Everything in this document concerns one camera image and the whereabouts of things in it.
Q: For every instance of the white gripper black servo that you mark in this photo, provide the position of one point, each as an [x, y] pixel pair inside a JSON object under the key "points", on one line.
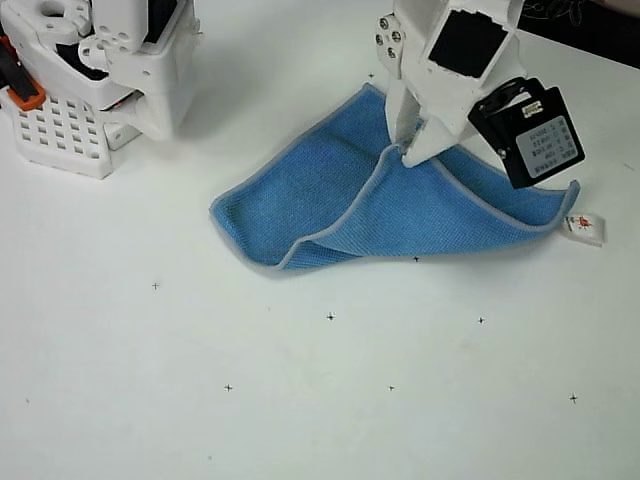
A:
{"points": [[395, 75]]}

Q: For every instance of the blue microfibre cloth white tag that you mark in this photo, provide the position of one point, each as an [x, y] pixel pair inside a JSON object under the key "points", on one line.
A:
{"points": [[310, 200]]}

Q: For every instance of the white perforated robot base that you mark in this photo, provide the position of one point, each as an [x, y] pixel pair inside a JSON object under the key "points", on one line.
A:
{"points": [[55, 130]]}

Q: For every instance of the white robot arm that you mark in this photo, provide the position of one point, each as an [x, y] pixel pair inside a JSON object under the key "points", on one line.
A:
{"points": [[150, 75]]}

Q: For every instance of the black mat with line drawing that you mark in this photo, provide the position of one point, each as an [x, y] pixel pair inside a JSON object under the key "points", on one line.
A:
{"points": [[590, 35]]}

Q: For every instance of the orange and black clamp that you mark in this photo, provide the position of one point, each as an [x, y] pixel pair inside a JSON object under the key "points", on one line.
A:
{"points": [[27, 97]]}

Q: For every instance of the black camera module box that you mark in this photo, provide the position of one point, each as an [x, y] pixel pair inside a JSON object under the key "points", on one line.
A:
{"points": [[545, 145]]}

